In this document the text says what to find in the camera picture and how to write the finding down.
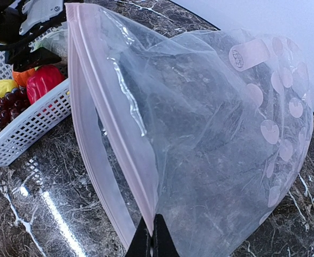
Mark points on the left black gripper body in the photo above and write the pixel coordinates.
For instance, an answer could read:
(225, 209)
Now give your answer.
(10, 22)

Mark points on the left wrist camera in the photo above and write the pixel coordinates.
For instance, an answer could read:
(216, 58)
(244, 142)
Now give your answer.
(38, 11)

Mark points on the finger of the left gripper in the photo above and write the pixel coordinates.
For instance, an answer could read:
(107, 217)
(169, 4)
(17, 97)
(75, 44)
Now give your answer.
(23, 59)

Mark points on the red toy bell pepper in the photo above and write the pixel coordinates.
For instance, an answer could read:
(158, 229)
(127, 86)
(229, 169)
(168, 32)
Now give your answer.
(42, 81)

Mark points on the white plastic basket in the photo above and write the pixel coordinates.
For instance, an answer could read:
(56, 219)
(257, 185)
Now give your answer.
(35, 121)

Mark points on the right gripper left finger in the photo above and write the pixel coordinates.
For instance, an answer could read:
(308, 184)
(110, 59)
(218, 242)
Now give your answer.
(141, 242)

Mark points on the dark red toy grapes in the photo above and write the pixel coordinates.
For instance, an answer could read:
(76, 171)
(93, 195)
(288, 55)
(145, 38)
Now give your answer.
(12, 104)

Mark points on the white toy cauliflower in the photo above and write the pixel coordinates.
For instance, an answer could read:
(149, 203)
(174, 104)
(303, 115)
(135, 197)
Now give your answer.
(55, 41)

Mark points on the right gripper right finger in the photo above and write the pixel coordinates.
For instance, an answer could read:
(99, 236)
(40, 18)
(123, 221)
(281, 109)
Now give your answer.
(163, 245)

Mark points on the orange toy pumpkin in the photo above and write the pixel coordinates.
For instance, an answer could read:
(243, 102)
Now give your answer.
(21, 78)

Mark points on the clear zip top bag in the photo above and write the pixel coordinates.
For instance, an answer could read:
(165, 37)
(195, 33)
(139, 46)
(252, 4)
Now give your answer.
(208, 128)

